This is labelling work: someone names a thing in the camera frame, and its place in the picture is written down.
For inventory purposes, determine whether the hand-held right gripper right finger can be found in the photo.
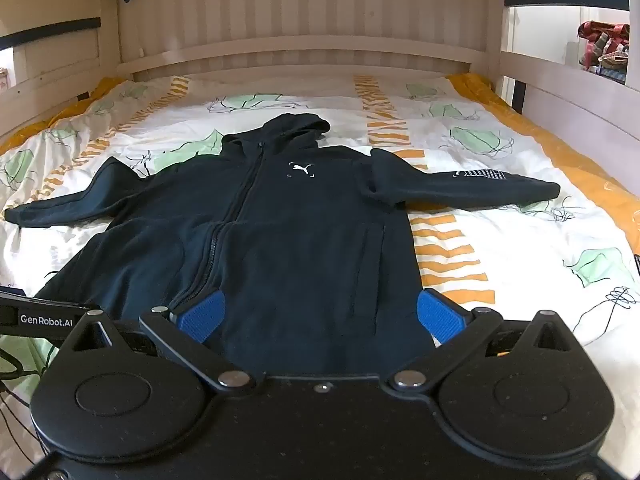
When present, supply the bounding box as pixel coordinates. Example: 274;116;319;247
389;287;584;393

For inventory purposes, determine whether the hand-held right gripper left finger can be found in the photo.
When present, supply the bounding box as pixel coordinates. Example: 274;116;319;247
59;290;253;393

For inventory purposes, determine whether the black zip hoodie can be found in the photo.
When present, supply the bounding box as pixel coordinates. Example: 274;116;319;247
4;112;562;376

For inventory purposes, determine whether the white leaf print quilt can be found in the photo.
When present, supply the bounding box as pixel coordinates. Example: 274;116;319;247
0;72;640;467

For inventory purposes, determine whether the red patterned bag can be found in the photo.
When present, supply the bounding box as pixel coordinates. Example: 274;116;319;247
577;20;631;73

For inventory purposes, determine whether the white wooden bed frame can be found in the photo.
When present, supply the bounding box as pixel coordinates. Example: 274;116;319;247
0;0;640;161

